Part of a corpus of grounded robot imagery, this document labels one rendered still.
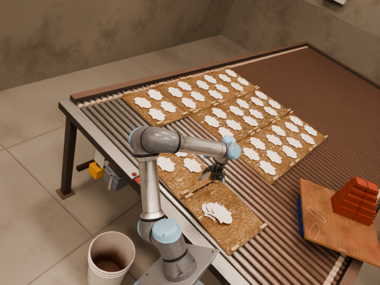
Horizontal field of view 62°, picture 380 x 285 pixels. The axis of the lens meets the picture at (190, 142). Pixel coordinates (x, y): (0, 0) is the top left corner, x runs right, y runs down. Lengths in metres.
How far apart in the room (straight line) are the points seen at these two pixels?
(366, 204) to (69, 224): 2.15
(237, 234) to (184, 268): 0.54
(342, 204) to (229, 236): 0.77
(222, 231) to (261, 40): 5.42
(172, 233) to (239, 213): 0.71
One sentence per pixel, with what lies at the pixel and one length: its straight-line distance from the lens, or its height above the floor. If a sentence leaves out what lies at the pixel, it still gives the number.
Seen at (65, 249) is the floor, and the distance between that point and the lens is 2.67.
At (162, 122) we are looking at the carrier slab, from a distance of 2.29.
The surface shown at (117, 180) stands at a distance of 2.01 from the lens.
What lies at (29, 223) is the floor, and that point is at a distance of 2.80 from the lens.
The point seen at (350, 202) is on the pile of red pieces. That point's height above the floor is 1.15.
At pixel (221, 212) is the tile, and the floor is 0.96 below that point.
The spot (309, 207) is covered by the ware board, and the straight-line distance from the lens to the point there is 2.14.
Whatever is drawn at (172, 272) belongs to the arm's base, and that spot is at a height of 1.09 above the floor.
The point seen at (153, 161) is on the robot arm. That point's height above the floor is 1.35.
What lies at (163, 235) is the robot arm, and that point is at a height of 1.22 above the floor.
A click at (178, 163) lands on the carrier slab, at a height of 0.94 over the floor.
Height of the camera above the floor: 2.33
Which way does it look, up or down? 38 degrees down
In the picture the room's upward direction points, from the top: 23 degrees clockwise
